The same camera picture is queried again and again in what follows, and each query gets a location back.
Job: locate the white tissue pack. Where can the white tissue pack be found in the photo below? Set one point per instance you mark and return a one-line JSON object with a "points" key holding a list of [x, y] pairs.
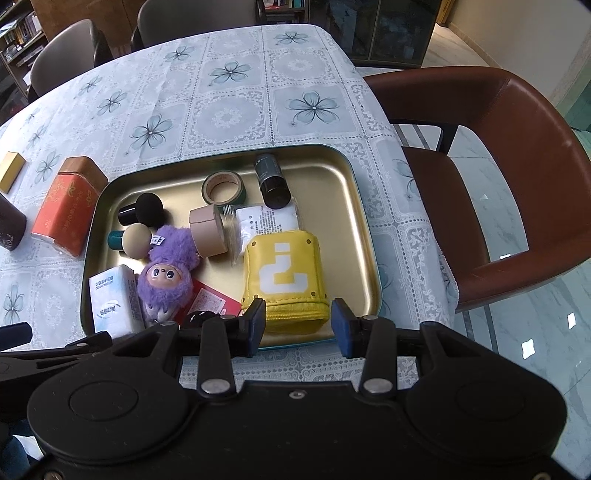
{"points": [[115, 300]]}

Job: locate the purple plush doll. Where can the purple plush doll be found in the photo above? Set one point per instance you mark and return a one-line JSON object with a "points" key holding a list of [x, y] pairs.
{"points": [[171, 258]]}

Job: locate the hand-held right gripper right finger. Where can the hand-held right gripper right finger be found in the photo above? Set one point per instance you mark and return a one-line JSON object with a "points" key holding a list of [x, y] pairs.
{"points": [[344, 323]]}

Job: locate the clear plastic packet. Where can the clear plastic packet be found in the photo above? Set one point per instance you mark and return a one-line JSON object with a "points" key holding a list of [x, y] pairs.
{"points": [[268, 221]]}

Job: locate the floral lace tablecloth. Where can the floral lace tablecloth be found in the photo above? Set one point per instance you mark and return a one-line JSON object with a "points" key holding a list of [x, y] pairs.
{"points": [[231, 92]]}

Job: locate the orange tea tin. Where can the orange tea tin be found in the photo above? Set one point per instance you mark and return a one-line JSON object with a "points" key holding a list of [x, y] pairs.
{"points": [[64, 207]]}

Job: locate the beige bandage roll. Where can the beige bandage roll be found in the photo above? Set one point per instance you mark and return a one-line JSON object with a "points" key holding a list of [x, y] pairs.
{"points": [[210, 235]]}

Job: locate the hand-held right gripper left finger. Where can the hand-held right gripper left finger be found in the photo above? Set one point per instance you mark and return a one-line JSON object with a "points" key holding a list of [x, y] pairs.
{"points": [[254, 323]]}

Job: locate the dark glass cabinet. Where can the dark glass cabinet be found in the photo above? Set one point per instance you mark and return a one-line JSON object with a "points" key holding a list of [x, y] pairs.
{"points": [[388, 32]]}

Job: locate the gold metal tray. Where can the gold metal tray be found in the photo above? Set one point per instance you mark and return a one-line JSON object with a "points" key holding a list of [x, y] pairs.
{"points": [[323, 207]]}

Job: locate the black cylindrical bottle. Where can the black cylindrical bottle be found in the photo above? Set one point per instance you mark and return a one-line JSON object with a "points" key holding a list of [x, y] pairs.
{"points": [[272, 180]]}

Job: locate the wooden bookshelf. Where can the wooden bookshelf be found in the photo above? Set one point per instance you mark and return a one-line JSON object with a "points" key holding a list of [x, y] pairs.
{"points": [[16, 46]]}

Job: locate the grey chair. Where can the grey chair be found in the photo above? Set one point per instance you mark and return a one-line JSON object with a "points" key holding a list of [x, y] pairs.
{"points": [[194, 21], [64, 55]]}

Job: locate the brown leather chair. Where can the brown leather chair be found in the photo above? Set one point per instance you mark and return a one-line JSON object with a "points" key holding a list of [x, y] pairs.
{"points": [[531, 161]]}

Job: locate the gold box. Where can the gold box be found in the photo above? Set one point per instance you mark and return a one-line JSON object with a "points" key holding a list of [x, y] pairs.
{"points": [[9, 170]]}

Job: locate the red card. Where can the red card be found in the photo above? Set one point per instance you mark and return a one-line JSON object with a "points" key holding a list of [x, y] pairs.
{"points": [[207, 297]]}

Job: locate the green tape roll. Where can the green tape roll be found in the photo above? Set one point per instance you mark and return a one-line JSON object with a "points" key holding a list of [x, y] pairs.
{"points": [[233, 196]]}

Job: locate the low bookshelf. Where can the low bookshelf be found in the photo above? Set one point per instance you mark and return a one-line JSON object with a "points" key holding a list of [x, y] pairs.
{"points": [[281, 9]]}

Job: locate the yellow question mark pouch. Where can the yellow question mark pouch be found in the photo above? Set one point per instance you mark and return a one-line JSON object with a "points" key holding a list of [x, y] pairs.
{"points": [[281, 272]]}

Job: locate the dark round tin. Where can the dark round tin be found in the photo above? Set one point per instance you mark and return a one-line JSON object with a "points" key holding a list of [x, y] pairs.
{"points": [[9, 224]]}

